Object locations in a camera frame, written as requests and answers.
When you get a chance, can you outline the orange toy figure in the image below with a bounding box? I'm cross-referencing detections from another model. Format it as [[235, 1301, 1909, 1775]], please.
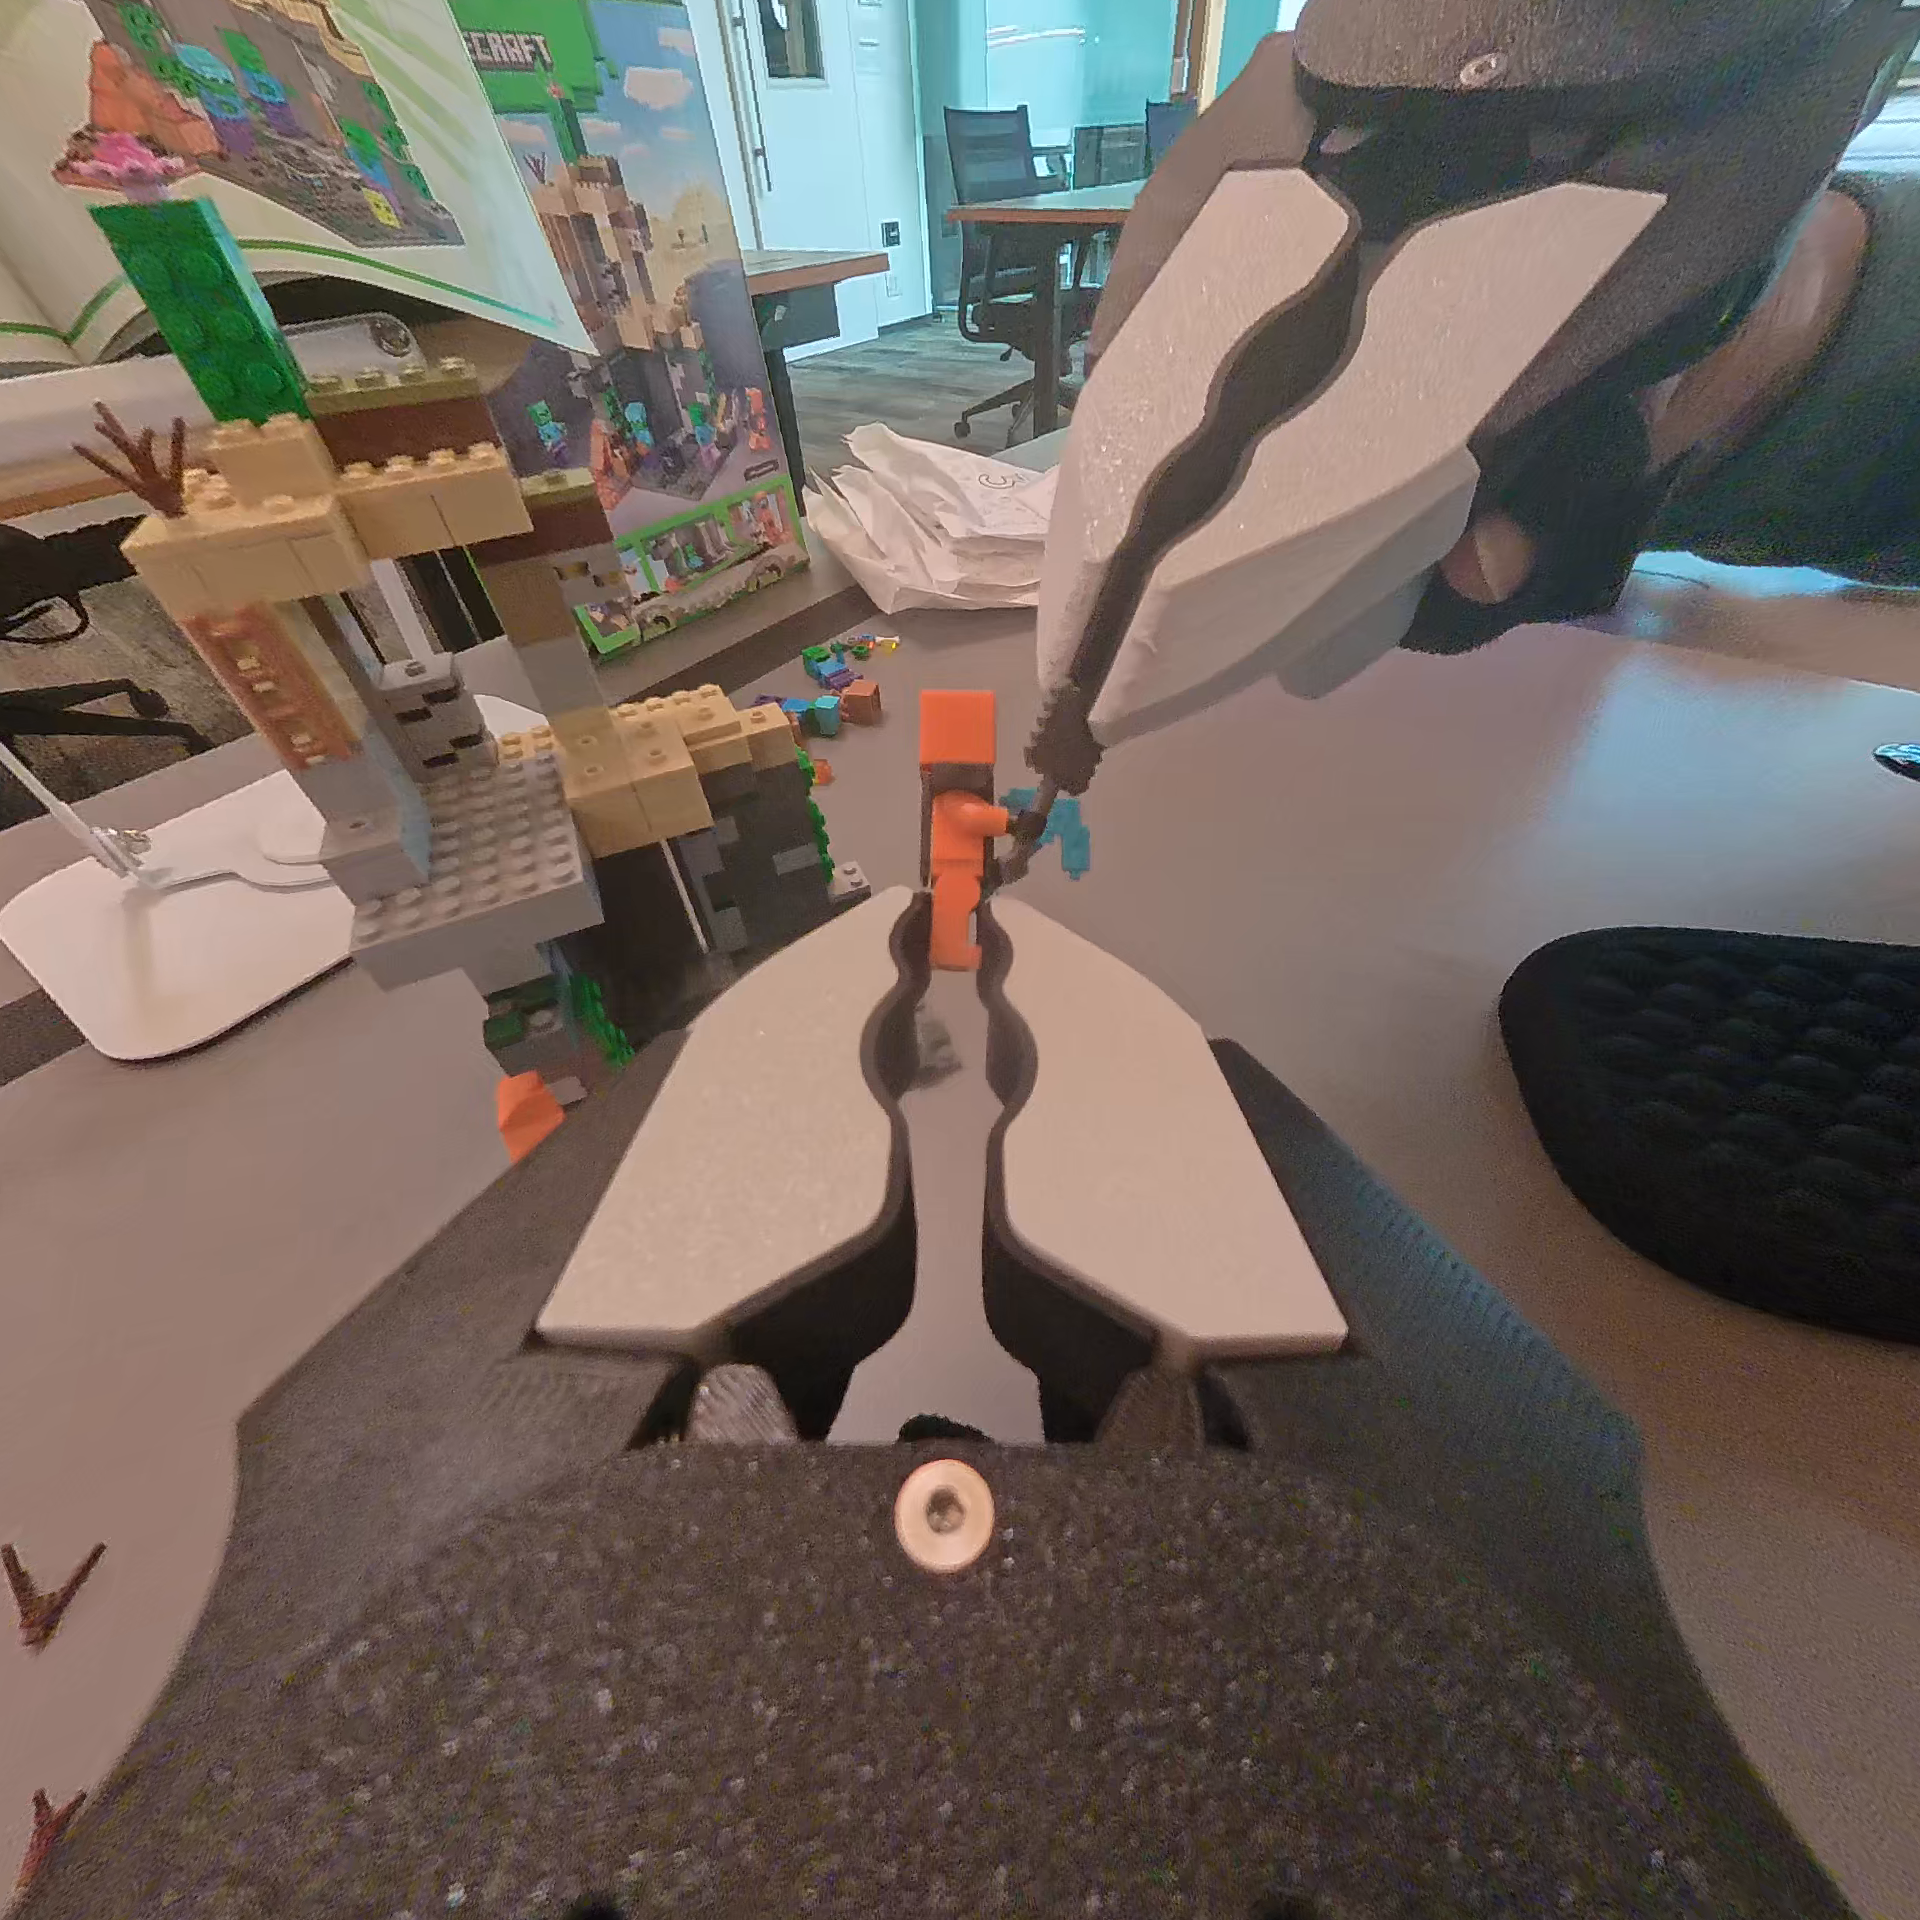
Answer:
[[915, 688, 1052, 976]]

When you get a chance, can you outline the white book stand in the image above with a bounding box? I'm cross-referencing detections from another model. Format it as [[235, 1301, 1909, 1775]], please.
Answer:
[[0, 305, 561, 1065]]

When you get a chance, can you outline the green toy set box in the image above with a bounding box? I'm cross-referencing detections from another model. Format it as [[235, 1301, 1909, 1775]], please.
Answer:
[[450, 0, 817, 659]]

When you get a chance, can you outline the white glazed door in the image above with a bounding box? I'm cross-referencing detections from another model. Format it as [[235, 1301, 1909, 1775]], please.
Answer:
[[721, 0, 929, 264]]

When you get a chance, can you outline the wood-edged side table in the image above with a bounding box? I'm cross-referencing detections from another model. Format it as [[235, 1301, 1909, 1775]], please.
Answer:
[[0, 456, 153, 523]]

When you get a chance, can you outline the person's right hand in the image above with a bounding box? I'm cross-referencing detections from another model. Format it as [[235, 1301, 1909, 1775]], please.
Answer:
[[1438, 192, 1877, 606]]

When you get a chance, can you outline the wood-topped office table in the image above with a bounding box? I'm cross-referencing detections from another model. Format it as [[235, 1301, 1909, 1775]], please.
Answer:
[[739, 247, 897, 453], [941, 176, 1151, 443]]

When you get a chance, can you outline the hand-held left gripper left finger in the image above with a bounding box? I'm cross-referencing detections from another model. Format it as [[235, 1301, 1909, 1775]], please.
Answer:
[[535, 887, 921, 1359]]

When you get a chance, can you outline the pile of small toy figures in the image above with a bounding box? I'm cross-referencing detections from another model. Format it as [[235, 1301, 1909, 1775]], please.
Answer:
[[748, 631, 905, 741]]

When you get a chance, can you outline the toy pickaxe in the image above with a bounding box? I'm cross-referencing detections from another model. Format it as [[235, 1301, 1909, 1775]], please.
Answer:
[[994, 681, 1097, 889]]

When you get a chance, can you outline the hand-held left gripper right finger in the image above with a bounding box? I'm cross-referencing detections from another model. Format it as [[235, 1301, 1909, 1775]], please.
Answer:
[[983, 895, 1353, 1366]]

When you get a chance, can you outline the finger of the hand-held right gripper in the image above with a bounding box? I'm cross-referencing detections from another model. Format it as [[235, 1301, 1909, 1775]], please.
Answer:
[[1036, 165, 1362, 711], [1078, 188, 1671, 748]]

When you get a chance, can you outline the instruction booklet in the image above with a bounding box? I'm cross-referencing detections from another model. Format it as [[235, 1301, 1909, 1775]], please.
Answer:
[[0, 0, 602, 365]]

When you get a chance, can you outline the toy brick building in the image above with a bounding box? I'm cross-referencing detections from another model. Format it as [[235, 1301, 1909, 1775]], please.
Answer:
[[52, 127, 875, 1168]]

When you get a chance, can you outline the black textured pad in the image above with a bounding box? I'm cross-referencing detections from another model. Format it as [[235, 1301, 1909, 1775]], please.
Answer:
[[1500, 928, 1920, 1347]]

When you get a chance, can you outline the grey desk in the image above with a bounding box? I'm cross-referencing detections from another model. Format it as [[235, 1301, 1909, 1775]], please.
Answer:
[[0, 433, 1920, 1920]]

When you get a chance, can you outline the white paper bag pile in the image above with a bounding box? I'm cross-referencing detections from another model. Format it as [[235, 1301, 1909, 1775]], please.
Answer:
[[805, 423, 1061, 617]]

